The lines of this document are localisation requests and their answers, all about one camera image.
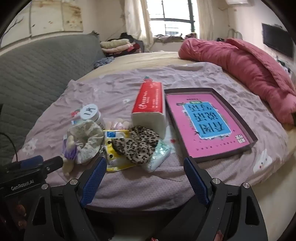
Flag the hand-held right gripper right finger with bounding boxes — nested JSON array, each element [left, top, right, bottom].
[[183, 156, 269, 241]]

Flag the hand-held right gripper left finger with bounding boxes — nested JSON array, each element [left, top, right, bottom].
[[24, 156, 108, 241]]

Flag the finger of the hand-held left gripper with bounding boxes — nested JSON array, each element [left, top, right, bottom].
[[44, 156, 64, 173], [5, 156, 44, 169]]

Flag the cream plush toy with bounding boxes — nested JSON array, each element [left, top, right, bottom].
[[62, 136, 78, 176]]

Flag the dark shallow box tray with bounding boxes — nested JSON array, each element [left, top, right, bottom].
[[164, 88, 258, 164]]

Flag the cream floral scrunchie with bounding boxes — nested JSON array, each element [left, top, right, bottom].
[[66, 121, 105, 164]]

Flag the small green-white tissue pack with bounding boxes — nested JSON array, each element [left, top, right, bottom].
[[141, 139, 172, 173]]

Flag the leopard print scrunchie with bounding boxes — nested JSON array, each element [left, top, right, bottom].
[[111, 126, 160, 164]]

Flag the plush rabbit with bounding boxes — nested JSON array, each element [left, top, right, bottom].
[[105, 118, 130, 130]]

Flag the yellow snack packet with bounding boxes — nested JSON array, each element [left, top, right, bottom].
[[103, 129, 139, 172]]

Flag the white lidded bottle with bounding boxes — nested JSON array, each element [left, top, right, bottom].
[[79, 104, 105, 130]]

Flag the pink and blue book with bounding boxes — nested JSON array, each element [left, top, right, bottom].
[[167, 94, 250, 158]]

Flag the red paper tissue pack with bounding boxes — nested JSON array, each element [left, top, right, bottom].
[[131, 82, 167, 139]]

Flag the dark floral cloth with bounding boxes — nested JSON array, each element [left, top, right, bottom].
[[94, 56, 116, 70]]

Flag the pink quilt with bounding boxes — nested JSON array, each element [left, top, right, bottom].
[[178, 37, 296, 124]]

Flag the pile of folded clothes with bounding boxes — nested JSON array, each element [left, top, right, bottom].
[[100, 32, 145, 56]]

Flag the clothes on windowsill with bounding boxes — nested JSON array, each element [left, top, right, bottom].
[[154, 32, 199, 43]]

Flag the cream curtain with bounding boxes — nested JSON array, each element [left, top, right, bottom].
[[196, 0, 215, 41], [124, 0, 153, 52]]

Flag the dark framed window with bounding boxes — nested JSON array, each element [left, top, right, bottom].
[[147, 0, 199, 36]]

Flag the black cable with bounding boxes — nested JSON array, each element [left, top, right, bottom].
[[0, 132, 17, 163]]

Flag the beige wall poster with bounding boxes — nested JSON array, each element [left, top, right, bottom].
[[0, 0, 84, 48]]

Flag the black wall television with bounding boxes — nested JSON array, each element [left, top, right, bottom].
[[261, 23, 294, 58]]

